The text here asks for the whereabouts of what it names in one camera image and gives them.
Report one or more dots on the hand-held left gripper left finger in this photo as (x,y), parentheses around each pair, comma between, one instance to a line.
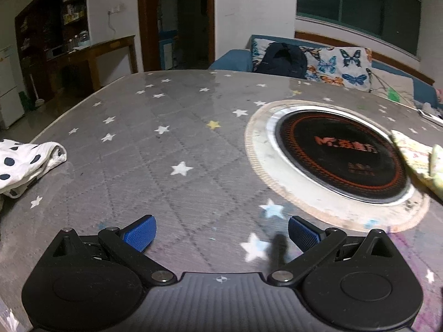
(140,233)

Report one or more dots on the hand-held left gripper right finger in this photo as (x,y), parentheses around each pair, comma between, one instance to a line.
(303,235)

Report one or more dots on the colourful patterned garment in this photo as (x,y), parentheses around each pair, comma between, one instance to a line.
(417,159)

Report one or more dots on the round black induction cooker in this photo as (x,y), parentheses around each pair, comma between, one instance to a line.
(341,154)

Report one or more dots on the grey star-print tablecloth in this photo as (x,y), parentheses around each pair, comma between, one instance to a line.
(166,138)

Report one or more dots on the white polka dot cloth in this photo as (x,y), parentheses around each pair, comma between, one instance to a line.
(24,160)

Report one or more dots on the butterfly print pillow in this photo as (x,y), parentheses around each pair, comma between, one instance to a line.
(332,67)

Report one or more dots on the white mop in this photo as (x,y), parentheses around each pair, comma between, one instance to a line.
(36,93)

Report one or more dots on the flat white device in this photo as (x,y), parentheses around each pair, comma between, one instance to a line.
(431,116)

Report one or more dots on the beige cushion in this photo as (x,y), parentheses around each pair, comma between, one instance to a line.
(392,84)

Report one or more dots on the black backpack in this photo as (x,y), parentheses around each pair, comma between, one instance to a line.
(282,60)

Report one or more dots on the blue sofa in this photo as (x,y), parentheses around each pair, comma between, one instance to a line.
(232,60)

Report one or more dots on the wooden side desk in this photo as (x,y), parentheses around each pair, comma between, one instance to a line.
(103,46)

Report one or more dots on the white refrigerator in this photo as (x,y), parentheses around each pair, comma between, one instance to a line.
(9,90)

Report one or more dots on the dark wooden shelf cabinet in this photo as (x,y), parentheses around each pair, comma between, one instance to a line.
(38,31)

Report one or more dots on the dark window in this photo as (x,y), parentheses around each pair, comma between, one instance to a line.
(360,3)

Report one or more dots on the wooden door frame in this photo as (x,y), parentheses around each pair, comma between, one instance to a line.
(147,24)

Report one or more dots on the white wall socket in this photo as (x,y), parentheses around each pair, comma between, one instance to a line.
(116,8)

